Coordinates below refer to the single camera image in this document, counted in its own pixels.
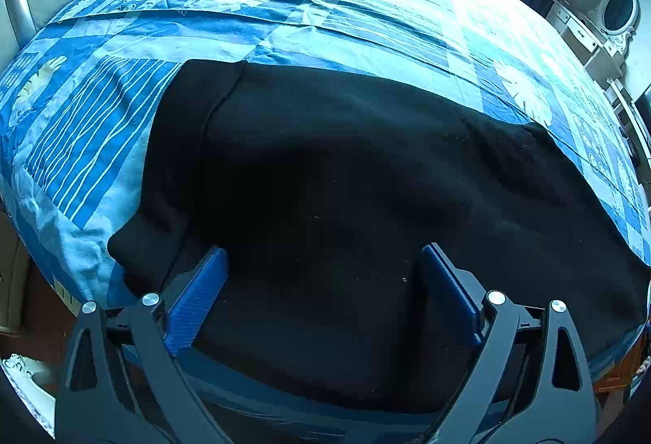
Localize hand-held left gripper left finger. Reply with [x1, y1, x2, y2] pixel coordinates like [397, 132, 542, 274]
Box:
[55, 245, 240, 444]

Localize white tv stand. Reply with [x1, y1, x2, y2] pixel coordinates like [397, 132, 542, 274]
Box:
[604, 78, 651, 162]

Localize white dressing table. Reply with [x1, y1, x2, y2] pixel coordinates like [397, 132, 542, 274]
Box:
[546, 0, 636, 86]

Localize oval white framed mirror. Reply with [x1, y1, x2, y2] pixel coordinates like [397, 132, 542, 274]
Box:
[600, 0, 638, 50]

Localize blue patterned bed sheet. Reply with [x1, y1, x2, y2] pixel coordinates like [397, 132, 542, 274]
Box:
[0, 0, 651, 429]

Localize black pants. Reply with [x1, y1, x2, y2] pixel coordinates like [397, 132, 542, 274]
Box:
[108, 59, 651, 415]

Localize white patterned slipper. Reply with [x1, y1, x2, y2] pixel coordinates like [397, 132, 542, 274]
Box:
[0, 353, 56, 435]

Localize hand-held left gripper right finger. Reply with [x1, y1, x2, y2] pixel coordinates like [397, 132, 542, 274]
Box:
[419, 243, 597, 444]

